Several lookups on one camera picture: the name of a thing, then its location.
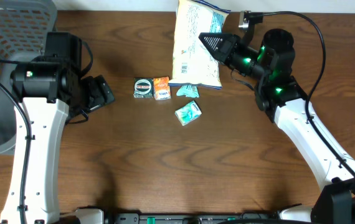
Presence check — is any yellow blue snack bag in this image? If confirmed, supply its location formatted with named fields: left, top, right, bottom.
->
left=169, top=0, right=230, bottom=89

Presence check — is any round black lidded cup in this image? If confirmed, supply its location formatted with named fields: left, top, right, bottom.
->
left=133, top=78, right=153, bottom=98

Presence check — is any teal candy wrapper bag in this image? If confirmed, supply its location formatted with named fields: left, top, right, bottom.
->
left=176, top=85, right=200, bottom=98

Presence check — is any orange juice carton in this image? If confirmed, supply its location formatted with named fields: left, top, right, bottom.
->
left=153, top=77, right=171, bottom=100

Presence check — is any green tissue pack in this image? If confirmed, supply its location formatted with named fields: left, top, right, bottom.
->
left=174, top=101, right=202, bottom=126

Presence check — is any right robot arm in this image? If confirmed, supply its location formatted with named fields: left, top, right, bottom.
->
left=199, top=29, right=355, bottom=223

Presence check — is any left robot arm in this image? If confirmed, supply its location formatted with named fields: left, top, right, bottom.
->
left=0, top=62, right=115, bottom=223

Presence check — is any grey plastic mesh basket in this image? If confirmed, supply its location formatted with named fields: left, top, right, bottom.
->
left=0, top=0, right=57, bottom=154

